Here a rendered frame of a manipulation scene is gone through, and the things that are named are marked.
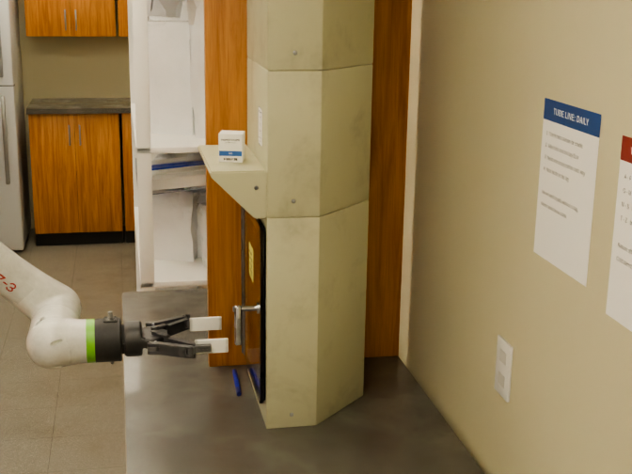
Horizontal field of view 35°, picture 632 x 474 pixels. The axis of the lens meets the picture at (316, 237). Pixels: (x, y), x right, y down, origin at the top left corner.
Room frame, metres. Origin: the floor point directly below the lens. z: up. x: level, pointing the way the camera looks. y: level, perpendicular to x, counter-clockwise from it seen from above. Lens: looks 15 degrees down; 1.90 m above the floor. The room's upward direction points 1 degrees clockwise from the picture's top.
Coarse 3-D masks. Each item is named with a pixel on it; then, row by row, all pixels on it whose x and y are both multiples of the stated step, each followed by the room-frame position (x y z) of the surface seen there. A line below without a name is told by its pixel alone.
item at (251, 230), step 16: (256, 224) 2.05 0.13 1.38; (256, 240) 2.05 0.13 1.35; (256, 256) 2.05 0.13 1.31; (256, 272) 2.05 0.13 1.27; (256, 288) 2.05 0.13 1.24; (256, 320) 2.05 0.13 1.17; (256, 336) 2.05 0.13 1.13; (256, 352) 2.05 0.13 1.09; (256, 368) 2.05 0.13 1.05; (256, 384) 2.05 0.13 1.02
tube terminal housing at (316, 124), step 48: (288, 96) 1.99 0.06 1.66; (336, 96) 2.05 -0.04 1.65; (288, 144) 1.99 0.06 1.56; (336, 144) 2.06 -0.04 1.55; (288, 192) 1.99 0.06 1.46; (336, 192) 2.06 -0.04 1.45; (288, 240) 2.00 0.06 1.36; (336, 240) 2.06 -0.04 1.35; (288, 288) 2.00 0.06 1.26; (336, 288) 2.07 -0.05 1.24; (288, 336) 2.00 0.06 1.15; (336, 336) 2.07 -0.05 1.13; (288, 384) 2.00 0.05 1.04; (336, 384) 2.07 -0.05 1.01
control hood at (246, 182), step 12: (204, 156) 2.13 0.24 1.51; (216, 156) 2.13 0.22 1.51; (252, 156) 2.14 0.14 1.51; (216, 168) 2.00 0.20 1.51; (228, 168) 2.00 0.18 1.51; (240, 168) 2.00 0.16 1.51; (252, 168) 2.00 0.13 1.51; (216, 180) 1.97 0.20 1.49; (228, 180) 1.97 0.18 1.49; (240, 180) 1.98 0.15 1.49; (252, 180) 1.98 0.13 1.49; (264, 180) 1.99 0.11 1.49; (228, 192) 1.97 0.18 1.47; (240, 192) 1.98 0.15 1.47; (252, 192) 1.98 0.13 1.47; (264, 192) 1.99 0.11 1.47; (240, 204) 1.98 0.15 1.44; (252, 204) 1.98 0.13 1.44; (264, 204) 1.99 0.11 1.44; (264, 216) 1.99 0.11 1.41
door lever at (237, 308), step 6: (234, 306) 2.03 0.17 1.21; (240, 306) 2.02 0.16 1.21; (246, 306) 2.03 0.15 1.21; (252, 306) 2.03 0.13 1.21; (234, 312) 2.02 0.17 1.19; (240, 312) 2.02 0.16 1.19; (234, 318) 2.02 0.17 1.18; (240, 318) 2.02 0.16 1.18; (234, 324) 2.02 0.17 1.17; (240, 324) 2.02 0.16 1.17; (234, 330) 2.02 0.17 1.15; (240, 330) 2.02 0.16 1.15; (234, 336) 2.02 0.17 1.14; (240, 336) 2.02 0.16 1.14; (234, 342) 2.02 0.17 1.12; (240, 342) 2.02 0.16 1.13
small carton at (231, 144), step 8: (224, 136) 2.07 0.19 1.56; (232, 136) 2.07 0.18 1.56; (240, 136) 2.07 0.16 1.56; (224, 144) 2.07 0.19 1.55; (232, 144) 2.07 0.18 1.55; (240, 144) 2.07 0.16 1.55; (224, 152) 2.07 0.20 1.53; (232, 152) 2.07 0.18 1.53; (240, 152) 2.07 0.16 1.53; (224, 160) 2.07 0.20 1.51; (232, 160) 2.07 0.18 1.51; (240, 160) 2.07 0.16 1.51
